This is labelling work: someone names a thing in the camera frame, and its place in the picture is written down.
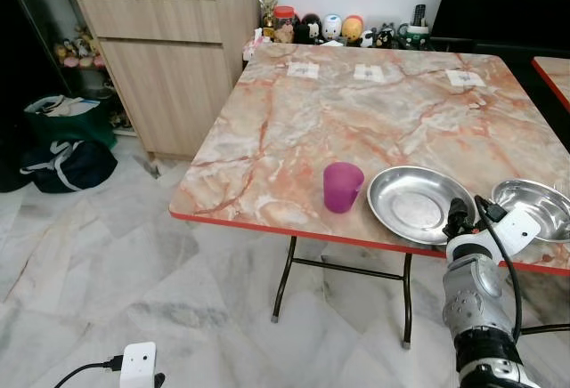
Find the dark navy duffel bag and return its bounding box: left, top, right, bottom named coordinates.
left=19, top=138, right=119, bottom=196

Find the dark green mug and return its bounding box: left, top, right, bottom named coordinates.
left=397, top=23, right=432, bottom=51

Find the large round steel plate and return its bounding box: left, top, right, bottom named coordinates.
left=367, top=166, right=476, bottom=247

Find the purple plastic cup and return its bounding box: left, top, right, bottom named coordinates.
left=322, top=162, right=365, bottom=214

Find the black round figurine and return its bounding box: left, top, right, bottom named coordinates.
left=298, top=14, right=322, bottom=46

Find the yellow and orange figurine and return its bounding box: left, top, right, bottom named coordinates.
left=342, top=15, right=365, bottom=46

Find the green shopping bag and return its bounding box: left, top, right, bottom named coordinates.
left=23, top=94, right=118, bottom=150

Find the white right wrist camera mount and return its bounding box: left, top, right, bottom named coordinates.
left=481, top=207, right=542, bottom=257

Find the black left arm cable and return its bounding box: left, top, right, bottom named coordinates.
left=53, top=355, right=124, bottom=388

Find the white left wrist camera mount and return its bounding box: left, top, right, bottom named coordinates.
left=119, top=342, right=159, bottom=388

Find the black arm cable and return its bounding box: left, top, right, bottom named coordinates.
left=474, top=194, right=525, bottom=340
left=53, top=355, right=124, bottom=388

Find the red edged marble side table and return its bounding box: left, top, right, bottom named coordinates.
left=531, top=55, right=570, bottom=115

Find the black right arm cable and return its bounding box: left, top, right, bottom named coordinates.
left=474, top=194, right=525, bottom=340

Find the red lidded jar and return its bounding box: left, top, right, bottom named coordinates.
left=273, top=5, right=297, bottom=44

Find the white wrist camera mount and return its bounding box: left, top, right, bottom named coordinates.
left=119, top=342, right=159, bottom=388
left=481, top=207, right=542, bottom=257

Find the black metal table leg frame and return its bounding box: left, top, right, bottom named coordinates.
left=271, top=235, right=570, bottom=350

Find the glass display cabinet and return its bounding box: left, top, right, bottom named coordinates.
left=0, top=0, right=136, bottom=133

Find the light wooden cabinet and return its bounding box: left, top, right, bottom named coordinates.
left=73, top=0, right=262, bottom=163

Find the white square table sticker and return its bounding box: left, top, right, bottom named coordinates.
left=287, top=62, right=321, bottom=80
left=445, top=69, right=486, bottom=88
left=353, top=64, right=387, bottom=83

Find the small round steel bowl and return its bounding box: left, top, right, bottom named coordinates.
left=491, top=179, right=570, bottom=244

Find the white round figurine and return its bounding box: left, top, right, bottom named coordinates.
left=321, top=14, right=344, bottom=44

